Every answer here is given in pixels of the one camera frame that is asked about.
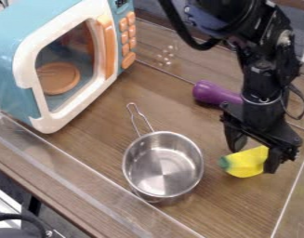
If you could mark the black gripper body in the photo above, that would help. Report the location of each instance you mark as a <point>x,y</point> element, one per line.
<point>262,121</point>

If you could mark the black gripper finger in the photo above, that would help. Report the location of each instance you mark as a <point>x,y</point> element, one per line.
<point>276,156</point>
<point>235,137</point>

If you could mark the yellow toy banana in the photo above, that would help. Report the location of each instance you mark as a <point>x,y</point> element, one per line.
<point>244,164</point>

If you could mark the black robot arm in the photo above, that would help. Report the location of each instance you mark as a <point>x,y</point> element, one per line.
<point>258,29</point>

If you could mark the silver metal pot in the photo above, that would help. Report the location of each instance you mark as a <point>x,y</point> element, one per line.
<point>163,163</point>

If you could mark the purple toy eggplant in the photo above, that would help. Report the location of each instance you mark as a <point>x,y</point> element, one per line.
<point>212,94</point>

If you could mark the clear acrylic barrier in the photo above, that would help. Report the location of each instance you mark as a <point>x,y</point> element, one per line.
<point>92,202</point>

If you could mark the blue toy microwave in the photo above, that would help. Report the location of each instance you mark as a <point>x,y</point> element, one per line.
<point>64,48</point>

